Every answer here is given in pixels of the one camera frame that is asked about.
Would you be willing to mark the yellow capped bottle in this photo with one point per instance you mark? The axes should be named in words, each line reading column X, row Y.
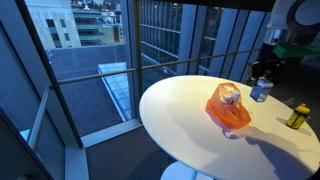
column 297, row 116

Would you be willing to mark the white bottle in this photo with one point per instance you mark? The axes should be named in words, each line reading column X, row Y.
column 236, row 96

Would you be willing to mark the dark slanted window frame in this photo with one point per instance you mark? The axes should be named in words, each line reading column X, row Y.
column 50, row 73

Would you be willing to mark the white capped jar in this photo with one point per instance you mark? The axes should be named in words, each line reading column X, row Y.
column 227, row 98

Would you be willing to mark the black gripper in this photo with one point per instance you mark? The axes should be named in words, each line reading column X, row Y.
column 266, row 63

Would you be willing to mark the vertical window mullion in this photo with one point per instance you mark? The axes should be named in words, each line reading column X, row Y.
column 138, row 50

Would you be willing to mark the orange plastic bag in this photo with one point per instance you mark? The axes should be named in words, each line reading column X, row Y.
column 230, row 116

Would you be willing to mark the building with vertical fins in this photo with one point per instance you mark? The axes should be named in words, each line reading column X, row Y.
column 206, row 36

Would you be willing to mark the beige building outside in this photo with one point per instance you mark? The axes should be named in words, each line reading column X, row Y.
column 60, row 23

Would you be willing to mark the blue carton box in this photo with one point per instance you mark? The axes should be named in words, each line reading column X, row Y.
column 260, row 91

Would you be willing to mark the glass skylight roof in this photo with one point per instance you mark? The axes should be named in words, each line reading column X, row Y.
column 118, row 90

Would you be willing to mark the horizontal metal railing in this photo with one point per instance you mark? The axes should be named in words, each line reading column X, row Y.
column 100, row 75

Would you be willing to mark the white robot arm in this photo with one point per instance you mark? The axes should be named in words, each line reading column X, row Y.
column 290, row 16

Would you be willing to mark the grey slanted handrail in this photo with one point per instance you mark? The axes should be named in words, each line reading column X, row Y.
column 39, row 116

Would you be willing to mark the green mount on arm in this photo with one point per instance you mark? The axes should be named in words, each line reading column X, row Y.
column 296, row 50

